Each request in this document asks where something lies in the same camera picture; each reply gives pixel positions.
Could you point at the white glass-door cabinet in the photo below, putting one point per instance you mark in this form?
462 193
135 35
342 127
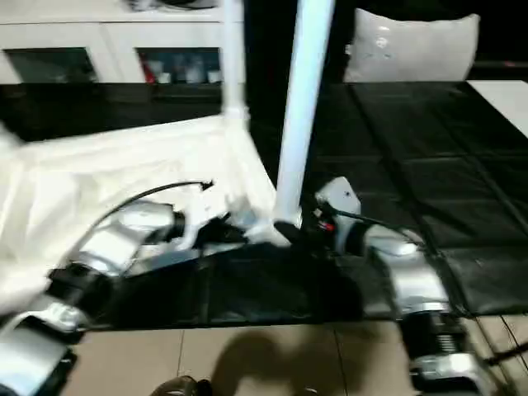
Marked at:
103 37

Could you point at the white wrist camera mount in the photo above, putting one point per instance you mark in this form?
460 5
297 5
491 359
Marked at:
342 198
206 206

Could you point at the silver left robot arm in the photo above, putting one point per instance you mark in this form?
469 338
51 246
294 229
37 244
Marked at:
115 239

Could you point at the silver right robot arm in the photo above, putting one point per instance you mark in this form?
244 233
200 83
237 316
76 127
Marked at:
412 272

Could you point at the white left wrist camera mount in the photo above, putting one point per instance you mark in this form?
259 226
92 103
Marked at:
206 206

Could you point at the black work mat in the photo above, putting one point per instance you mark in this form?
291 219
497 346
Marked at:
412 165

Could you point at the white plastic table top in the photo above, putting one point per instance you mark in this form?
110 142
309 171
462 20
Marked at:
103 173

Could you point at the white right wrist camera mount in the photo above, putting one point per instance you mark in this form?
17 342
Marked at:
342 198

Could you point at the white flat board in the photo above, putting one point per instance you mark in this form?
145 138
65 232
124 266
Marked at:
507 103

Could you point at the dark round device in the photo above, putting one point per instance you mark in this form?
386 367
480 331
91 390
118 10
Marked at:
189 3

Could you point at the grey cushion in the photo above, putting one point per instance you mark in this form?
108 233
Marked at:
412 45

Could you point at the black box with gold label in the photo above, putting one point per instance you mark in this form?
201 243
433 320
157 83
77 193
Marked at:
268 41

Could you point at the white plastic table leg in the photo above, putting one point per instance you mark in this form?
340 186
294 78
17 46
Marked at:
233 62
301 103

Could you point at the dark robot left foot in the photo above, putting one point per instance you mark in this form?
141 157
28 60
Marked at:
177 387

